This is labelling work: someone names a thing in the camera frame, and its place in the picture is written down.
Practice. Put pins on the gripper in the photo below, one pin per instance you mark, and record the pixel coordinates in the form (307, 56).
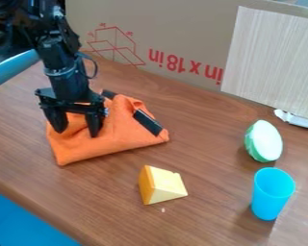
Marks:
(71, 89)

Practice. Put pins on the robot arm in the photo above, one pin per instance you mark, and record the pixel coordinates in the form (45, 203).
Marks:
(53, 38)

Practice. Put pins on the orange cloth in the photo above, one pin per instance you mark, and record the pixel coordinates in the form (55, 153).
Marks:
(113, 131)

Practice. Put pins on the yellow toy cheese wedge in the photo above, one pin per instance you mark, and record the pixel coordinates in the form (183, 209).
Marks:
(161, 185)

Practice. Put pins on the cardboard box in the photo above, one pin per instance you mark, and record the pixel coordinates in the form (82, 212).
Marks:
(161, 35)

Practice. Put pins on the green and white toy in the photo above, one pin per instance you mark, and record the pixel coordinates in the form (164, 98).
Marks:
(264, 141)

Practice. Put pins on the blue plastic cup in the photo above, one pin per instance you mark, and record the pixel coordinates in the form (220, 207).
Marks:
(271, 193)

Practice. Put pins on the light wooden board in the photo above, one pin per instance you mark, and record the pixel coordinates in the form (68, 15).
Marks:
(274, 59)

